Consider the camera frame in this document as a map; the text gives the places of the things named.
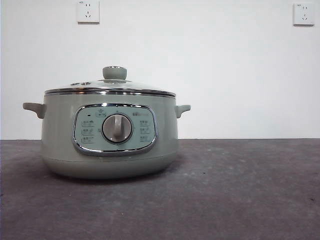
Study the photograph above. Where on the green electric cooking pot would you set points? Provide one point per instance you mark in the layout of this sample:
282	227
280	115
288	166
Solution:
60	130

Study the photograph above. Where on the glass lid with green knob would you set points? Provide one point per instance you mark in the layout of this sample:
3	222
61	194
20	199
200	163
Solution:
114	73

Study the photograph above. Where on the white wall socket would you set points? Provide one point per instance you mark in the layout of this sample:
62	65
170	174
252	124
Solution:
88	12
303	14

